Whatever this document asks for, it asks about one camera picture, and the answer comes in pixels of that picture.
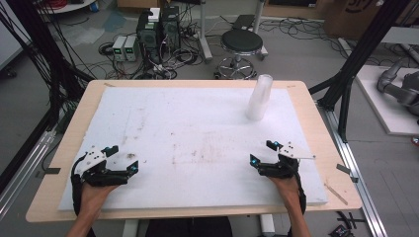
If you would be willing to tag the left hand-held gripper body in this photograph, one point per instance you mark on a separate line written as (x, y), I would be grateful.
(99, 176)

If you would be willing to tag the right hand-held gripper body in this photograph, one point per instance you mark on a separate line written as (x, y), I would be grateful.
(280, 169)

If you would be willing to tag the stack of clear plastic cups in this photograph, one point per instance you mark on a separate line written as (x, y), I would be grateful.
(259, 98)

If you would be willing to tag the person's left hand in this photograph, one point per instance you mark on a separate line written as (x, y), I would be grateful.
(94, 197)

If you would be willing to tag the person's right hand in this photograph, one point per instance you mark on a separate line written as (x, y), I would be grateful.
(290, 192)

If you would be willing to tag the black tape piece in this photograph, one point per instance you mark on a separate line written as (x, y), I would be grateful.
(344, 169)
(52, 171)

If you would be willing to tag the white table leg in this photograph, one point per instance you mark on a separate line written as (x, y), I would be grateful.
(267, 225)
(130, 228)

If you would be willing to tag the white foam mat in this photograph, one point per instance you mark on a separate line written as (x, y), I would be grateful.
(197, 131)

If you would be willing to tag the person's dark trouser legs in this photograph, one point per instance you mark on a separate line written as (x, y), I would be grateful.
(189, 227)

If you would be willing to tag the black parts on floor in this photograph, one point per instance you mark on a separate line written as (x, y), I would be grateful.
(346, 225)

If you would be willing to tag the grey bench power supply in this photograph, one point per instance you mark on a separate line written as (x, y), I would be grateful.
(119, 48)
(131, 48)

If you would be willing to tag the black round stool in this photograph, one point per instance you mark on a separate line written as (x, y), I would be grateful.
(242, 41)

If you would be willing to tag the white platform board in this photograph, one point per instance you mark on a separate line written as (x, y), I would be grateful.
(388, 112)

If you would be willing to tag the black computer tower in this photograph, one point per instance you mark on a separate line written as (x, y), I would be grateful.
(148, 34)
(171, 29)

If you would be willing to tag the white stand leg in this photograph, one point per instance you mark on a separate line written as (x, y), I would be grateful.
(261, 23)
(205, 36)

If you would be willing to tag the cardboard box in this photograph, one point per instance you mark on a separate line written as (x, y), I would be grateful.
(352, 16)

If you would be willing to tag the aluminium rail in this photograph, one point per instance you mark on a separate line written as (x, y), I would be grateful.
(26, 168)
(355, 171)

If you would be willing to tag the black metal frame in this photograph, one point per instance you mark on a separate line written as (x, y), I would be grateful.
(42, 49)
(359, 56)

